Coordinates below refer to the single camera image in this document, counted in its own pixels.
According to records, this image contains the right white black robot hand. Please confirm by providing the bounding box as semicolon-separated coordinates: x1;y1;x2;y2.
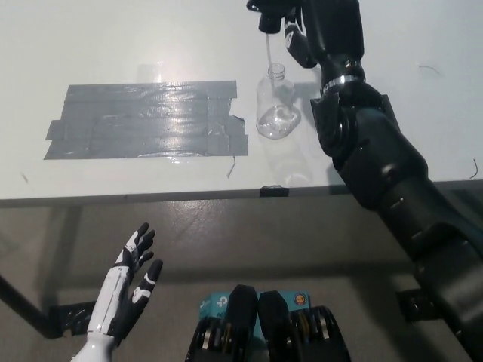
245;0;368;75

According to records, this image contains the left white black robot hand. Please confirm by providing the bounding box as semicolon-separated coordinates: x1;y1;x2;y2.
85;221;165;341

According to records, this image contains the black spray trigger lid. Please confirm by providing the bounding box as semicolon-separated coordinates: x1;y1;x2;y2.
247;0;303;68

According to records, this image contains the clear plastic spray bottle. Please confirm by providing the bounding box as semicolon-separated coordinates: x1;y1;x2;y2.
255;63;302;141

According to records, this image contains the black teal robot torso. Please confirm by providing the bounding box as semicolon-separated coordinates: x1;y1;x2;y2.
183;284;352;362

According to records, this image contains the small black tape strip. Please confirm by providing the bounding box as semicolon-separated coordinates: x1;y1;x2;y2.
259;184;290;198

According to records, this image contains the grey duct tape patch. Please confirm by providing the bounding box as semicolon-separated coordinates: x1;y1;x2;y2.
42;79;250;161

